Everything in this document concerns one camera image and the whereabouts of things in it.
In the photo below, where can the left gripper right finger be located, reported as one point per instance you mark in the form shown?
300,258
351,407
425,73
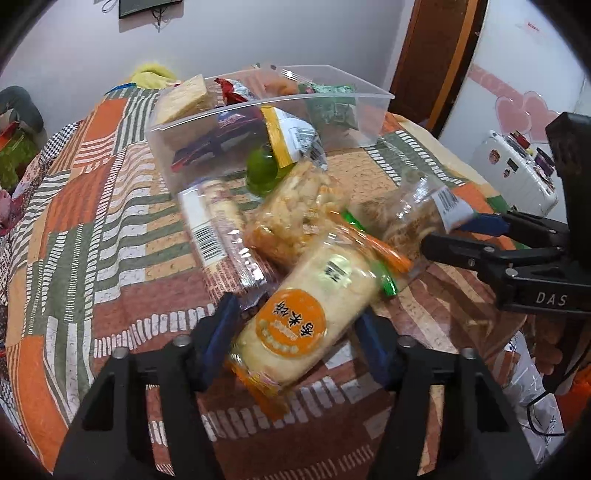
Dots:
480,435

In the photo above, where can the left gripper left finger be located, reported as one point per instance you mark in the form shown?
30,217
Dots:
109,436

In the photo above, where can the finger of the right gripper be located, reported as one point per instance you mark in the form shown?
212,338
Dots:
466,253
526,229

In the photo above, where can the brown snack pack gold band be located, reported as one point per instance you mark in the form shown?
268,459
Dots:
402,218

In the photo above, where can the rice cracker pack orange label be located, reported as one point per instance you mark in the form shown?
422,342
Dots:
330,285

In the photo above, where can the orange puffed snack bag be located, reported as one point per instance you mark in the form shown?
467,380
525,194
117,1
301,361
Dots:
295,213

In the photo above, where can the green snack packet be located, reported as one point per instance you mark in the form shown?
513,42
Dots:
336,107

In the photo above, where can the yellow white chip bag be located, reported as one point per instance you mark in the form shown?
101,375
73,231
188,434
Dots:
292,138

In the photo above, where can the long cracker pack barcode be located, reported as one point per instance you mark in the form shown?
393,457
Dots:
217,230

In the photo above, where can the clear plastic bin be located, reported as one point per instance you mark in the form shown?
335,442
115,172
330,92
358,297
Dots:
275,86

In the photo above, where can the red snack packet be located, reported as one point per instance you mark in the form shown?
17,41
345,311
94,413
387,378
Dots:
233,91

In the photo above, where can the beige cracker pack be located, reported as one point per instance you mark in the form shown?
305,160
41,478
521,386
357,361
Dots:
188,98

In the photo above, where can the right human hand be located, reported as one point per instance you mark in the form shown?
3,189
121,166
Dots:
547,355

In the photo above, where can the white appliance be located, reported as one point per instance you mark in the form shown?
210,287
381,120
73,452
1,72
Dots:
513,172

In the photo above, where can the patchwork orange bed blanket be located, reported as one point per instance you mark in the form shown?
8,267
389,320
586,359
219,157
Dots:
100,259

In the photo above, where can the blue chip bag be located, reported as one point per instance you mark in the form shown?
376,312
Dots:
229,129

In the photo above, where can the grey plush toy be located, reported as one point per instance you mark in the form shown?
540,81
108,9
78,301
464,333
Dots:
18,99

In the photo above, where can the yellow cloth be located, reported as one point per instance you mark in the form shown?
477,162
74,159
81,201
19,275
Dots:
153,76

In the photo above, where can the wooden door frame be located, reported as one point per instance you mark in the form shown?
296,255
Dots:
440,42

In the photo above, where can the small black wall monitor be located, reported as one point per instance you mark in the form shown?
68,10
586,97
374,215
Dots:
130,7

